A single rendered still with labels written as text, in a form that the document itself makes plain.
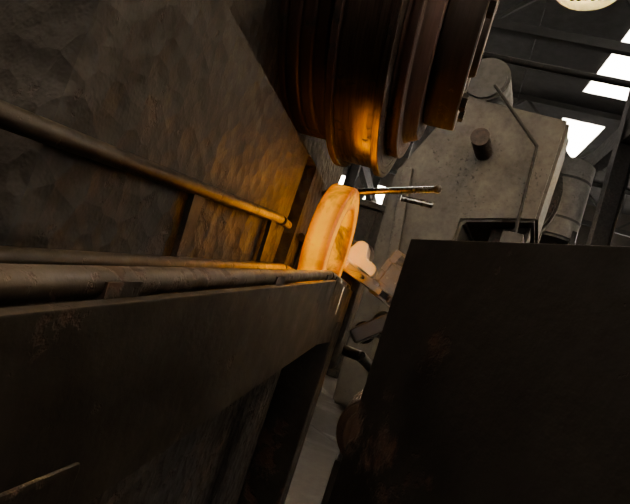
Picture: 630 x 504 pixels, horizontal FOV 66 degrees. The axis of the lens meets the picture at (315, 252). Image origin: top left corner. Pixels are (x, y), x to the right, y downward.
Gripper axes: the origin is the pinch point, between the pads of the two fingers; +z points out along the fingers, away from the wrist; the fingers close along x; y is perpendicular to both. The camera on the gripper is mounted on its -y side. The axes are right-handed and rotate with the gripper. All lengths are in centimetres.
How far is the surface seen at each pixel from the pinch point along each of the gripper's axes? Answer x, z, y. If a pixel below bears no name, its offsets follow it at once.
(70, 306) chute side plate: 68, -8, -8
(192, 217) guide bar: 44.7, 2.3, -5.1
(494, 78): -260, 33, 178
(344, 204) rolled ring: 19.9, -1.4, 6.2
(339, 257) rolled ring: 6.7, -2.4, 0.7
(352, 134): 19.1, 3.6, 14.7
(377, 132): 22.1, 0.1, 15.9
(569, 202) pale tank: -823, -122, 346
